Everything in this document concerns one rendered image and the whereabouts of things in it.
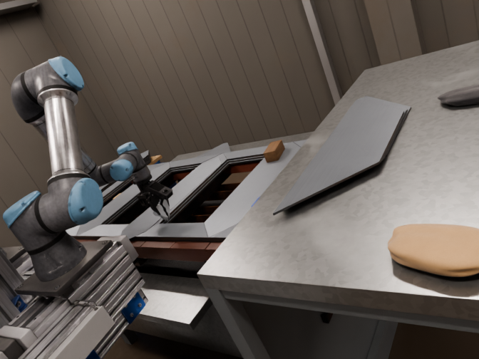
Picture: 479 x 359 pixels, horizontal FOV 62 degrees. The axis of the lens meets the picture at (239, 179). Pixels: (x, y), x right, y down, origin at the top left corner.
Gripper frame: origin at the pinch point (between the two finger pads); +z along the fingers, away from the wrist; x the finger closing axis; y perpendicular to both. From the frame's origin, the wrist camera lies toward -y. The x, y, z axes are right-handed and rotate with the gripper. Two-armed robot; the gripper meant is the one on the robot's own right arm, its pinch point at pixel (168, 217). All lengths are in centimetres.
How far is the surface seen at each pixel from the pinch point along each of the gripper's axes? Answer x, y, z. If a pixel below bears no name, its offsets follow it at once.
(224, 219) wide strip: 1.5, -32.0, 0.8
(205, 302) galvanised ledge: 26.8, -32.4, 17.2
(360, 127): -9, -88, -22
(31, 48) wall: -189, 336, -117
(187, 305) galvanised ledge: 29.2, -25.7, 17.1
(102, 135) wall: -215, 338, 12
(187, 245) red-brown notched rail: 14.6, -22.1, 2.6
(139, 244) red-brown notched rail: 15.0, 5.5, 2.6
